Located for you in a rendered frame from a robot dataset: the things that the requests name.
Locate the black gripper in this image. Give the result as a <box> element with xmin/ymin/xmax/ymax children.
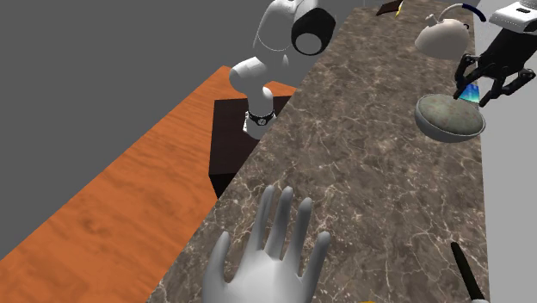
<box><xmin>454</xmin><ymin>27</ymin><xmax>537</xmax><ymax>108</ymax></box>

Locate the small blue-green cup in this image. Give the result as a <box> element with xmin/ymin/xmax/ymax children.
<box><xmin>458</xmin><ymin>83</ymin><xmax>480</xmax><ymax>105</ymax></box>

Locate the grey-green bowl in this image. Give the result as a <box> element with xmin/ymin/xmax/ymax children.
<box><xmin>414</xmin><ymin>93</ymin><xmax>487</xmax><ymax>144</ymax></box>

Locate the brown flat thing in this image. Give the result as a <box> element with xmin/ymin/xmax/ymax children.
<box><xmin>375</xmin><ymin>0</ymin><xmax>403</xmax><ymax>17</ymax></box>

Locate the black stick with white end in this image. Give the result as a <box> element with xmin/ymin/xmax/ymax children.
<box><xmin>449</xmin><ymin>241</ymin><xmax>491</xmax><ymax>303</ymax></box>

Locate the dark robot stand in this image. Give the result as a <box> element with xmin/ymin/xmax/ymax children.
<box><xmin>208</xmin><ymin>95</ymin><xmax>294</xmax><ymax>199</ymax></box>

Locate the grey hand figure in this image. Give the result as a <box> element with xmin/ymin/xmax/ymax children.
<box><xmin>201</xmin><ymin>185</ymin><xmax>332</xmax><ymax>303</ymax></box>

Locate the cream teapot with hoop handle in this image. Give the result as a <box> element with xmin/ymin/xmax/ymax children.
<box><xmin>414</xmin><ymin>3</ymin><xmax>488</xmax><ymax>61</ymax></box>

